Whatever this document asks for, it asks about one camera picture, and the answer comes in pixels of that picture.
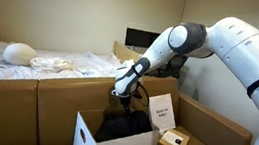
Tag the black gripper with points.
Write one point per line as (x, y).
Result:
(126, 103)

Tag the black jersey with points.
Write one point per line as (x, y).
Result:
(122, 127)

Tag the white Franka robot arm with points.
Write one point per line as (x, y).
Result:
(256, 55)

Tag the small kraft box white label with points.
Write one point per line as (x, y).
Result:
(174, 144)

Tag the white card with text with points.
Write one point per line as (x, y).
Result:
(161, 112)

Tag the wooden bed footboard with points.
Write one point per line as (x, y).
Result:
(123, 52)

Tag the black mesh office chair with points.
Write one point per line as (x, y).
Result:
(174, 66)

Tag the black computer monitor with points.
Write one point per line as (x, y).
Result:
(140, 38)

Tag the bed with white sheets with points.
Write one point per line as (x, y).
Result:
(69, 68)

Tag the crumpled cream blanket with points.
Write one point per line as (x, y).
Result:
(53, 64)

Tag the round cream cushion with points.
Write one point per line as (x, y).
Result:
(19, 54)

